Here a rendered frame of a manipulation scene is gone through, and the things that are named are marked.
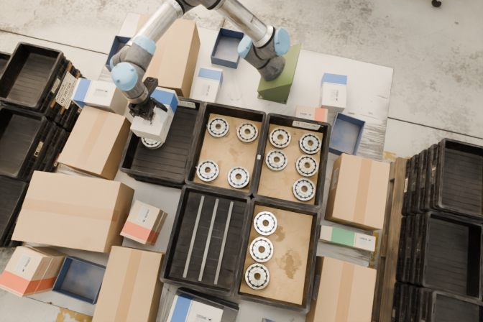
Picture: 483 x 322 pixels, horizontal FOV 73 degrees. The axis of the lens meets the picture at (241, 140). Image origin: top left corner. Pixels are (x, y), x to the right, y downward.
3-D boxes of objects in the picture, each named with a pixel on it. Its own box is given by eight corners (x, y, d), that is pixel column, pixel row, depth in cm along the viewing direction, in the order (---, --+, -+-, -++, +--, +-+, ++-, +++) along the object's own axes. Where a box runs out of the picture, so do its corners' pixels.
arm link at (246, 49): (256, 50, 171) (238, 35, 162) (275, 44, 161) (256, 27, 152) (249, 70, 167) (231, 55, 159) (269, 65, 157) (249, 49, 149)
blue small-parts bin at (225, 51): (221, 34, 193) (219, 26, 187) (245, 39, 192) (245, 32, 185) (210, 63, 187) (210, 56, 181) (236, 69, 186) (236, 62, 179)
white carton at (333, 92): (320, 79, 184) (324, 70, 175) (342, 81, 183) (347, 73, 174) (318, 111, 177) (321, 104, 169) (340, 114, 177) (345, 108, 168)
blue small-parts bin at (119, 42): (119, 42, 192) (115, 34, 186) (144, 45, 191) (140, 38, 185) (109, 72, 186) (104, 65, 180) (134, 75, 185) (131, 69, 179)
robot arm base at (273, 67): (266, 59, 178) (254, 49, 172) (287, 52, 167) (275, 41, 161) (259, 83, 174) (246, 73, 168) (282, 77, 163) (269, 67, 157)
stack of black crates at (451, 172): (405, 158, 226) (443, 136, 183) (450, 168, 223) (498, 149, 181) (399, 215, 214) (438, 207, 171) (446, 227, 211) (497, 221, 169)
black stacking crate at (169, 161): (150, 100, 168) (144, 90, 157) (206, 111, 166) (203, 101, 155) (126, 175, 156) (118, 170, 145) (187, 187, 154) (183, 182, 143)
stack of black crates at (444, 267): (400, 215, 214) (428, 210, 182) (447, 228, 211) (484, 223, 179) (394, 280, 202) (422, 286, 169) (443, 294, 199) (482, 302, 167)
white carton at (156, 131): (152, 93, 143) (146, 84, 135) (179, 100, 142) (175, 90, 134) (136, 136, 137) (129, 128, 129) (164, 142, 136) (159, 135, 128)
